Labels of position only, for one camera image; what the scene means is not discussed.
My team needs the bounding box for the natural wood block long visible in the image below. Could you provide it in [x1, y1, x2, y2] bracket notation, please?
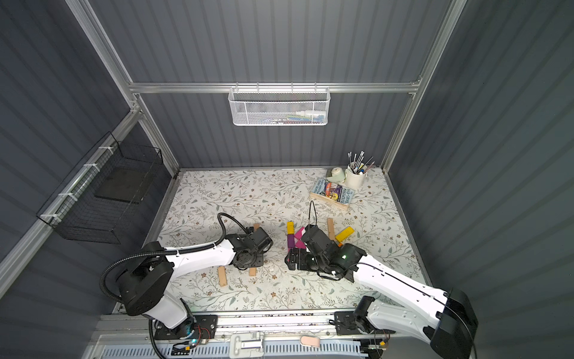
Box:
[327, 218, 336, 242]

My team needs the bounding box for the black wire side basket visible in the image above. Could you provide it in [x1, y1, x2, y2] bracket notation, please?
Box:
[37, 135, 164, 245]

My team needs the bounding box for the magenta block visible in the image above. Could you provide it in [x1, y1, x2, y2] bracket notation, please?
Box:
[294, 227, 306, 240]
[295, 239, 306, 249]

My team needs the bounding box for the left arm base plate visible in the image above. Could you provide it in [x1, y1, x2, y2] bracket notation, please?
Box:
[153, 315, 219, 343]

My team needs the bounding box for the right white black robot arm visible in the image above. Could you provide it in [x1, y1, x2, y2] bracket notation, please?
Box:
[285, 224, 479, 358]

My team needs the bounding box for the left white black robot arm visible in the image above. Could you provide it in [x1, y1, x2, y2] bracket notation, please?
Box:
[99, 212, 274, 338]

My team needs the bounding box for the white tape roll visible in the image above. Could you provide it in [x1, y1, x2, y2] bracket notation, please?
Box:
[326, 167, 345, 183]

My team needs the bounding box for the white wire wall basket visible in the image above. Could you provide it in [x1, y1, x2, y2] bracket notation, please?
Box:
[228, 89, 331, 127]

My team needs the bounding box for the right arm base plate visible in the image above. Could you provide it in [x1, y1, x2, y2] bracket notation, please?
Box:
[332, 311, 369, 335]

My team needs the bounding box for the white pen cup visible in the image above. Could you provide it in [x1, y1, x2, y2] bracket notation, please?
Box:
[344, 167, 366, 191]

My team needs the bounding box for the pink eraser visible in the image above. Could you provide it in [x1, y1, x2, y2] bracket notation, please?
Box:
[300, 335, 321, 348]

